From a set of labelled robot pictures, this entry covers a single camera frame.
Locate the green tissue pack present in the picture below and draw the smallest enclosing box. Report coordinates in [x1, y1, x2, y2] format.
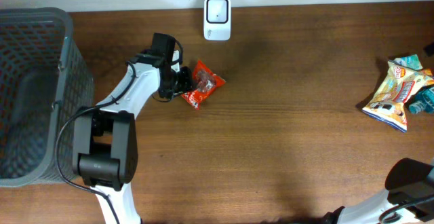
[393, 54, 423, 71]

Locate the red snack bag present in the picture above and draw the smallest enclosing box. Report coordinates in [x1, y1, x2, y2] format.
[181, 60, 226, 110]

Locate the teal mouthwash bottle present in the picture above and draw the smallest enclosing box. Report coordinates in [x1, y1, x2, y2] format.
[408, 86, 433, 114]

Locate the yellow snack bag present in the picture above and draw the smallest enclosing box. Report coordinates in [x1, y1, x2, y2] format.
[362, 61, 433, 132]

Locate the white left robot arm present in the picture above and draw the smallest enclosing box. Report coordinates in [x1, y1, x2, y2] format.
[72, 33, 193, 223]

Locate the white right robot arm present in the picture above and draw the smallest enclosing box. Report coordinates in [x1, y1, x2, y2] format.
[320, 54, 433, 224]

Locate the white barcode scanner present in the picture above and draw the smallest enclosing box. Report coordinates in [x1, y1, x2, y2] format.
[203, 0, 231, 41]

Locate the grey plastic lattice basket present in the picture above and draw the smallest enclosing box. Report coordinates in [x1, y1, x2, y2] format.
[1, 7, 94, 187]

